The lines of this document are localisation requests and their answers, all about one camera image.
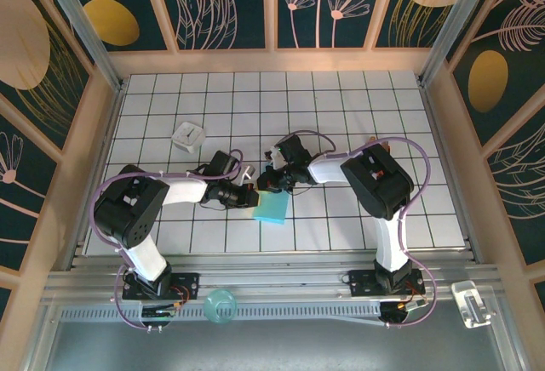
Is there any clear acrylic holder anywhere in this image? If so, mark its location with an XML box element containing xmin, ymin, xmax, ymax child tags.
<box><xmin>450</xmin><ymin>279</ymin><xmax>497</xmax><ymax>329</ymax></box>

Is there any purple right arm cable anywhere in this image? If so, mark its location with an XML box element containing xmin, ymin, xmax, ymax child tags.
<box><xmin>293</xmin><ymin>129</ymin><xmax>440</xmax><ymax>330</ymax></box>

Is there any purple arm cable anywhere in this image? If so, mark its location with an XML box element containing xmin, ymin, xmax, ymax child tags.
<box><xmin>293</xmin><ymin>129</ymin><xmax>440</xmax><ymax>330</ymax></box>
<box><xmin>91</xmin><ymin>148</ymin><xmax>246</xmax><ymax>333</ymax></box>

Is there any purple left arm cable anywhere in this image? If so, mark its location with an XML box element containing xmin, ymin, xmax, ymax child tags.
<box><xmin>91</xmin><ymin>148</ymin><xmax>246</xmax><ymax>333</ymax></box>

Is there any aluminium frame rail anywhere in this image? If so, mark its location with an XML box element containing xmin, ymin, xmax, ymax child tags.
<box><xmin>42</xmin><ymin>255</ymin><xmax>502</xmax><ymax>304</ymax></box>

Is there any aluminium corner post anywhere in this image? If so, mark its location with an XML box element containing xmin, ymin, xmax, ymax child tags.
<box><xmin>36</xmin><ymin>0</ymin><xmax>127</xmax><ymax>91</ymax></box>
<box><xmin>419</xmin><ymin>0</ymin><xmax>510</xmax><ymax>87</ymax></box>

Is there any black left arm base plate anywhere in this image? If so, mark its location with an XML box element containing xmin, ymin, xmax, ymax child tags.
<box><xmin>122</xmin><ymin>271</ymin><xmax>200</xmax><ymax>302</ymax></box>

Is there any white square clock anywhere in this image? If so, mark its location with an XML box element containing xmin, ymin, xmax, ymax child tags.
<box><xmin>171</xmin><ymin>121</ymin><xmax>207</xmax><ymax>155</ymax></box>

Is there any light blue paper sheet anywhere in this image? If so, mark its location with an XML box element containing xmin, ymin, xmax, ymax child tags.
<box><xmin>250</xmin><ymin>190</ymin><xmax>291</xmax><ymax>226</ymax></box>

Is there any small circuit board with wires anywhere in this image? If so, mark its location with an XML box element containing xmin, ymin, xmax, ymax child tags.
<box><xmin>381</xmin><ymin>298</ymin><xmax>429</xmax><ymax>323</ymax></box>
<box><xmin>140</xmin><ymin>300</ymin><xmax>191</xmax><ymax>321</ymax></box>

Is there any aluminium table side rail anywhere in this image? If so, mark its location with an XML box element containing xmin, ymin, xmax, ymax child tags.
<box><xmin>63</xmin><ymin>81</ymin><xmax>127</xmax><ymax>270</ymax></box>
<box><xmin>419</xmin><ymin>79</ymin><xmax>486</xmax><ymax>265</ymax></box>

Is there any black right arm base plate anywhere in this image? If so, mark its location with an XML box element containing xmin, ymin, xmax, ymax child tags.
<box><xmin>348</xmin><ymin>268</ymin><xmax>426</xmax><ymax>298</ymax></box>

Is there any grey slotted cable duct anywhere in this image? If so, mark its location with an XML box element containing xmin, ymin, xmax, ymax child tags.
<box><xmin>59</xmin><ymin>302</ymin><xmax>384</xmax><ymax>325</ymax></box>

